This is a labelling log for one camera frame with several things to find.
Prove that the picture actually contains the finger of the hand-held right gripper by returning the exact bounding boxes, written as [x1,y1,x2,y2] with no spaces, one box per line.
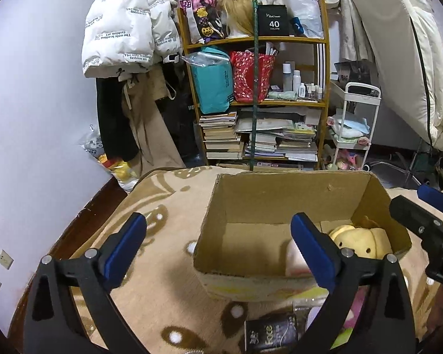
[416,184,443,216]
[389,195,443,251]

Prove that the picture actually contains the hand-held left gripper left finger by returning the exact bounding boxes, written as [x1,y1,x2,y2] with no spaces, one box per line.
[22,212,148,354]

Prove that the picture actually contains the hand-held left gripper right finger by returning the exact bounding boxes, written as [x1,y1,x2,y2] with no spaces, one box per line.
[291,212,418,354]

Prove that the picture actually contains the cardboard box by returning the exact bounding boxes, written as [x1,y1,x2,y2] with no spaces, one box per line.
[193,171,412,301]

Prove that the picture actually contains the clear zip bag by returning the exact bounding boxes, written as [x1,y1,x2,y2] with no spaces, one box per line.
[293,288,372,349]

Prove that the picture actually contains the black tissue packet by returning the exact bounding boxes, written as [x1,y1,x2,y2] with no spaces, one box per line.
[245,312,300,354]

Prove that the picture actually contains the pale pink plush toy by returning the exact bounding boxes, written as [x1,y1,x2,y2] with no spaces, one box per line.
[285,238,315,278]

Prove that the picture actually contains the metal stand legs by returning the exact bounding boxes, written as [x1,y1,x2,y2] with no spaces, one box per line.
[365,144,434,189]

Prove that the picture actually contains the yellow plush toy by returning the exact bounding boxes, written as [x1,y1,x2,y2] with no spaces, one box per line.
[328,225,394,259]

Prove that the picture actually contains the beige brown patterned blanket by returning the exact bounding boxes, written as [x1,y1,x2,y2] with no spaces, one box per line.
[70,166,443,354]

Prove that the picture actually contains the plastic bag with yellow snacks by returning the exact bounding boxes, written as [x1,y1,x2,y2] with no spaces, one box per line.
[77,125,141,192]

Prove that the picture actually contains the heap of small plush toys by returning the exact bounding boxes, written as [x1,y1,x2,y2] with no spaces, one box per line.
[327,152,359,171]

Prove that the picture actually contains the white trolley cart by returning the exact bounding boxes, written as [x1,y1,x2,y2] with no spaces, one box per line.
[327,83,382,172]

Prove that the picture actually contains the folded light blue cloth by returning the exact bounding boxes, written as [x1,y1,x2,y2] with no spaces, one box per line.
[330,114,370,141]

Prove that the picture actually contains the pile of magazines and papers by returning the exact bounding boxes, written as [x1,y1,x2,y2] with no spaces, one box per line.
[235,116,320,163]

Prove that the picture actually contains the beige trousers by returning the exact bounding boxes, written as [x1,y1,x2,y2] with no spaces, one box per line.
[120,70,187,176]

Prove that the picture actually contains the black hanging garment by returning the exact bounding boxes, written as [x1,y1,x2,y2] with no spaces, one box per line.
[96,76,141,163]

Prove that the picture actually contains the stack of old books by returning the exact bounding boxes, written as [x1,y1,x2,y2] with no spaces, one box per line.
[198,112,245,161]

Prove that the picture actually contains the dark printed bag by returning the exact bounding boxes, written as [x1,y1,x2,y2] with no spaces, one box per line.
[334,61,379,89]

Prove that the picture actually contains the mint green pouch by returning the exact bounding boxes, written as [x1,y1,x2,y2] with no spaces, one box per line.
[268,90,299,102]

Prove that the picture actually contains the white mattress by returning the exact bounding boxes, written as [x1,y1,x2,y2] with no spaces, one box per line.
[350,0,443,149]

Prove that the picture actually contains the black white striped garment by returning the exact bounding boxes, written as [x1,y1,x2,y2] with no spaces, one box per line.
[315,43,326,90]

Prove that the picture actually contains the row of small cosmetic bottles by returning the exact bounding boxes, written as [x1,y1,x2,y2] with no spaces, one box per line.
[281,62,325,101]

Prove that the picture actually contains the thin green stick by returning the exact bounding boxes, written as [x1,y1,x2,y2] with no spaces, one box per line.
[251,0,261,172]

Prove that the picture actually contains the red patterned gift bag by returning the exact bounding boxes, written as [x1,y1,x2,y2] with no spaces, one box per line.
[230,50,277,104]

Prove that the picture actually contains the teal paper bag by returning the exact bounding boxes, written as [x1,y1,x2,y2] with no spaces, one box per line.
[190,46,234,115]

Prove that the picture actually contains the crumpled clear plastic wrap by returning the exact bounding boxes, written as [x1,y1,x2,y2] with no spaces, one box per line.
[181,51,232,69]

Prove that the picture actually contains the wooden bookshelf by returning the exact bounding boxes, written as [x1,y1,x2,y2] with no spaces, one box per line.
[177,0,331,172]

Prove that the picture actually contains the white printed puffer jacket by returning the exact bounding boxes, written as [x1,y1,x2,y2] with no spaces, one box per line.
[81,0,181,79]

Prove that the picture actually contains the black square box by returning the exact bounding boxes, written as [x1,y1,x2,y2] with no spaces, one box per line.
[256,4,291,37]

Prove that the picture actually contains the translucent white plastic bag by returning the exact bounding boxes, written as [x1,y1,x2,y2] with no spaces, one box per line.
[281,0,324,40]

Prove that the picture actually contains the blonde wig on mannequin head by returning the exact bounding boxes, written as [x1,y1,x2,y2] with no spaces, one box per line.
[217,0,259,38]

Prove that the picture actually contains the black pink patterned tote bag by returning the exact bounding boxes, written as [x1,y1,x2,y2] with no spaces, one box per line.
[180,0,224,44]

